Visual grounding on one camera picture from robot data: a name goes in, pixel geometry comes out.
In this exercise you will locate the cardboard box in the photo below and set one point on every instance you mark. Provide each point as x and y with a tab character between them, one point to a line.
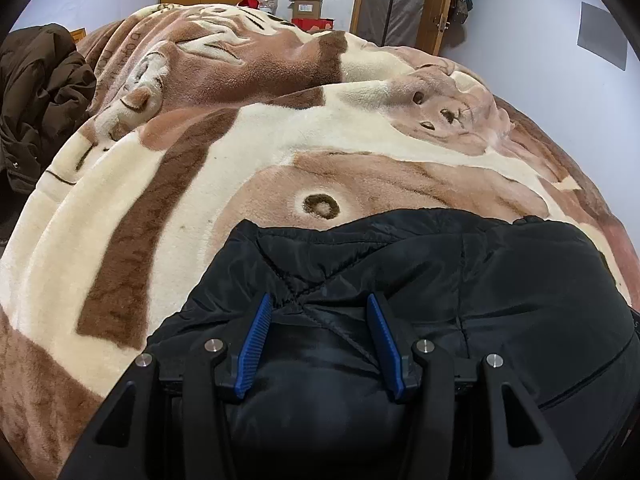
305	7

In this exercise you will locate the red box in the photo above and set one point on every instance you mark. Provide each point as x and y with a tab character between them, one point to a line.
312	24

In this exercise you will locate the red bag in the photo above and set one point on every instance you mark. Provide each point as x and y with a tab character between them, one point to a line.
248	3

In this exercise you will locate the clear plastic jar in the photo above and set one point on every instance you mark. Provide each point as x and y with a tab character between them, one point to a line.
269	4

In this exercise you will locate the grey door with wooden frame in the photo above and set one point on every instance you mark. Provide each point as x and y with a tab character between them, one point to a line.
400	0

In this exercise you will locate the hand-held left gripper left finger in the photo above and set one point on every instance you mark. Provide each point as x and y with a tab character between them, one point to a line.
255	345

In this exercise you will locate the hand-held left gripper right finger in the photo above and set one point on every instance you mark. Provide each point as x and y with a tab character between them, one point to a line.
385	345

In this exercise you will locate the dark brown coat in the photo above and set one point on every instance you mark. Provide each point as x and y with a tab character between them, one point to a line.
40	90

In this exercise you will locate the grey wall panel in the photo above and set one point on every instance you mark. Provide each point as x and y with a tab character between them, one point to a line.
602	35

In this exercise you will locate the black padded jacket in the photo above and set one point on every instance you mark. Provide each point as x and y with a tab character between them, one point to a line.
450	285

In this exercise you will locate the brown bear printed blanket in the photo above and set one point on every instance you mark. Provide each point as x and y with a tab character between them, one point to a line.
250	150

